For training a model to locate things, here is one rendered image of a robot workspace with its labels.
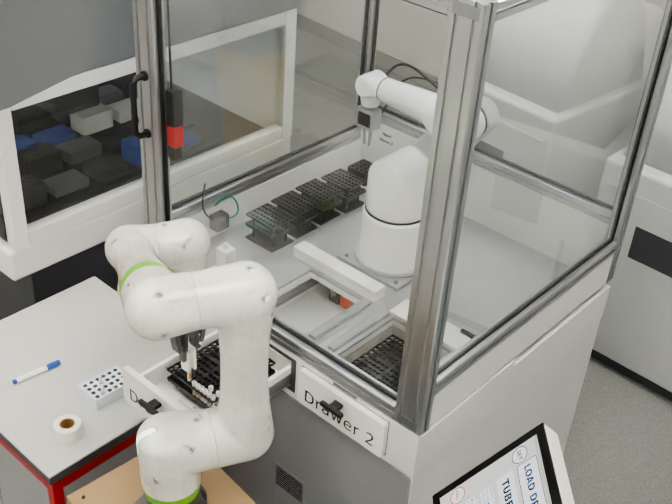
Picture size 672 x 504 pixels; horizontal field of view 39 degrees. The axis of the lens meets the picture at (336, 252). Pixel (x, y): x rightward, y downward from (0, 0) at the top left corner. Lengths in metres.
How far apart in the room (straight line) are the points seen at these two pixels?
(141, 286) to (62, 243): 1.34
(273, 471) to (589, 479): 1.31
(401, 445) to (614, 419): 1.71
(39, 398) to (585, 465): 2.01
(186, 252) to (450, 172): 0.64
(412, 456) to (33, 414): 1.00
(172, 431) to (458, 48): 0.96
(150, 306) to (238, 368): 0.26
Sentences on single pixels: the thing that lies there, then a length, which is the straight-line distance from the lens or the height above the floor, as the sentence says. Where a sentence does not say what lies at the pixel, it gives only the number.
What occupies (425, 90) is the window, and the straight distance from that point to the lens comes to 1.87.
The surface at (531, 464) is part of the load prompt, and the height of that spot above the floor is 1.16.
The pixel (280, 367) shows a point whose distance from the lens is 2.56.
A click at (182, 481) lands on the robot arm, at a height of 1.01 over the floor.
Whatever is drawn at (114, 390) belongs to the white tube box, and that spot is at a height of 0.80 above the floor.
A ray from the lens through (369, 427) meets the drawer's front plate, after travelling 2.35.
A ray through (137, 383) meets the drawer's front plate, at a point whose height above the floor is 0.91.
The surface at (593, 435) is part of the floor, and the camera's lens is 3.81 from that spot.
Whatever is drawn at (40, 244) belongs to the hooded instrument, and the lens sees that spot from 3.01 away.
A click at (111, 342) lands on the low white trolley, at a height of 0.76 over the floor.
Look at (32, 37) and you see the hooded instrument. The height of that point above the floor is 1.55.
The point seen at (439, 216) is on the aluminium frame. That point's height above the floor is 1.54.
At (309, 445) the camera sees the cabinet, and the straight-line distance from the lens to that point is 2.61.
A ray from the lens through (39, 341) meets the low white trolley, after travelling 2.85.
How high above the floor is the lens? 2.53
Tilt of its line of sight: 34 degrees down
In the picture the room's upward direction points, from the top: 4 degrees clockwise
